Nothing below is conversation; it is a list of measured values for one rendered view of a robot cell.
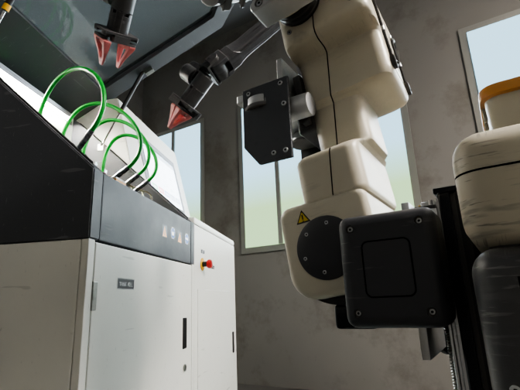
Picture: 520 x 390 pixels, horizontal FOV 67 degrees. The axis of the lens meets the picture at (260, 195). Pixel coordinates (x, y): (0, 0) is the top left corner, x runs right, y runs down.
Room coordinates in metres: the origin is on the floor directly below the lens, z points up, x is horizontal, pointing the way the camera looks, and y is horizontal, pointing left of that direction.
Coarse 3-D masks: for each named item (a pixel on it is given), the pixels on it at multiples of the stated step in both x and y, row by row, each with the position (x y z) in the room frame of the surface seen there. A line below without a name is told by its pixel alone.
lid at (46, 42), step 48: (0, 0) 0.98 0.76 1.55; (48, 0) 1.06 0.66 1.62; (96, 0) 1.14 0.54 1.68; (144, 0) 1.22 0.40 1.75; (192, 0) 1.33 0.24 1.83; (0, 48) 1.12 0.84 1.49; (48, 48) 1.20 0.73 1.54; (96, 48) 1.32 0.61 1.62; (144, 48) 1.44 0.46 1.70; (96, 96) 1.53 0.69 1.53
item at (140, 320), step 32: (96, 256) 0.86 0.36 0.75; (128, 256) 1.01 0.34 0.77; (96, 288) 0.87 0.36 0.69; (128, 288) 1.01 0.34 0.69; (160, 288) 1.21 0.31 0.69; (96, 320) 0.88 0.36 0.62; (128, 320) 1.02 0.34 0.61; (160, 320) 1.22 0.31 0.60; (96, 352) 0.89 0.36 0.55; (128, 352) 1.03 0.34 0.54; (160, 352) 1.22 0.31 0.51; (96, 384) 0.89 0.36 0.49; (128, 384) 1.04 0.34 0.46; (160, 384) 1.23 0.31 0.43
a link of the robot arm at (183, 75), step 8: (208, 56) 1.08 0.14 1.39; (216, 56) 1.07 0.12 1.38; (184, 64) 1.13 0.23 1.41; (192, 64) 1.14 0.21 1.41; (200, 64) 1.11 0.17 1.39; (208, 64) 1.08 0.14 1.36; (184, 72) 1.13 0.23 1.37; (192, 72) 1.11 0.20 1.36; (208, 72) 1.10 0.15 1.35; (216, 80) 1.13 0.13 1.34
